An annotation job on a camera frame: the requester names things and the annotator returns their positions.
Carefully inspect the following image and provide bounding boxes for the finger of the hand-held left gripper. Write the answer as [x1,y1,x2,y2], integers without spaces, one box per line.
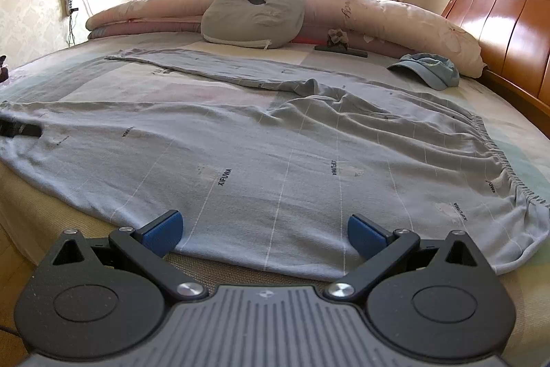
[0,118,43,140]

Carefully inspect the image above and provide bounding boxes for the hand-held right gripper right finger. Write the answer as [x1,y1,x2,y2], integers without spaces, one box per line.
[322,213,480,302]

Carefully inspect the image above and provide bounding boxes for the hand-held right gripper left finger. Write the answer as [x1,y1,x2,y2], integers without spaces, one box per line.
[52,210,209,302]

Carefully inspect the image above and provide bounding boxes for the grey-blue pants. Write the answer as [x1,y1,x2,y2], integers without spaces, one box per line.
[0,48,550,282]

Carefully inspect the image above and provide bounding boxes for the light blue cap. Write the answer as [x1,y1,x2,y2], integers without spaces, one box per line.
[387,53,461,91]

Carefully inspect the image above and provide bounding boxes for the black phone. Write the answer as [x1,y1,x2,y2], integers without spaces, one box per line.
[315,44,369,58]

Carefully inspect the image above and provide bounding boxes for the grey hair scrunchie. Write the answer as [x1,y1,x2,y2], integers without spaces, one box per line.
[327,29,350,50]

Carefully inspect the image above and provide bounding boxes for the folded pink quilt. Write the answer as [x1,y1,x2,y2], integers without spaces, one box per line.
[86,0,489,78]

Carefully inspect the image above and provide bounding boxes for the grey cat face cushion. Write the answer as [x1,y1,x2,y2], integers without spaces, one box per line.
[201,0,307,50]

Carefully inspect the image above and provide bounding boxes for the wooden headboard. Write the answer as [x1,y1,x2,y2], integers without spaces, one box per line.
[440,0,550,119]

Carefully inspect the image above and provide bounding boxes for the power cables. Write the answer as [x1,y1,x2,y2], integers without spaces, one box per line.
[33,0,94,46]

